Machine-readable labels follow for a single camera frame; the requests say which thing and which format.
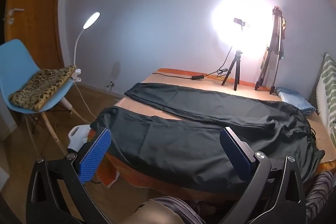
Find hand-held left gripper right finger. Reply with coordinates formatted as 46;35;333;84
219;127;307;224

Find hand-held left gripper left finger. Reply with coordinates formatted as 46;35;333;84
26;128;112;224

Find black pants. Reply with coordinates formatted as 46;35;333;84
90;82;326;191

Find white plastic jug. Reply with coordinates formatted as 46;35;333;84
67;124;92;154

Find folded blue cloth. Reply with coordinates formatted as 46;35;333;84
274;87;317;117

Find leopard print cushion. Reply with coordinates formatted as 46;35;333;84
9;65;77;111

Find person's patterned clothing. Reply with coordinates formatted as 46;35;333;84
131;170;335;224

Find green patterned pillow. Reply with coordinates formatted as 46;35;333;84
309;52;336;146

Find blue plastic chair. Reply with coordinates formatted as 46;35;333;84
0;39;91;159

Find folded tall tripod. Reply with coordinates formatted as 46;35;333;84
255;6;287;95

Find white clip lamp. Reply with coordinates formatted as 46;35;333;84
69;12;101;83

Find wooden door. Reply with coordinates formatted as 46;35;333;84
5;0;67;70

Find white lamp cable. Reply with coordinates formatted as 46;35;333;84
70;80;98;119

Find black cable with switch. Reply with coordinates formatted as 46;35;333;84
152;67;235;81

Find ring light on tripod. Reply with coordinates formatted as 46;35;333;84
211;0;275;91

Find metal door handle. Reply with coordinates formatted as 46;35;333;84
9;8;23;24

